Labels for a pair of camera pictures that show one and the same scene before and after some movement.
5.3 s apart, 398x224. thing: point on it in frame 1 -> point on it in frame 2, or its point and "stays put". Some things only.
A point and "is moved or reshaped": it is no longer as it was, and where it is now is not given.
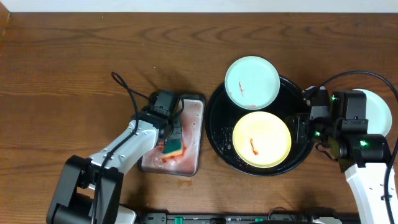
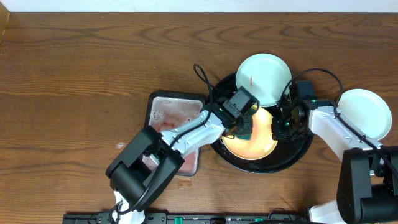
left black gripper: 175,134 -> 242,127
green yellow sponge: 172,147 is moved or reshaped
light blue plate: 377,113 stays put
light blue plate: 252,83 is moved or reshaped
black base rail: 272,218 stays put
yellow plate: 262,139 is moved or reshaped
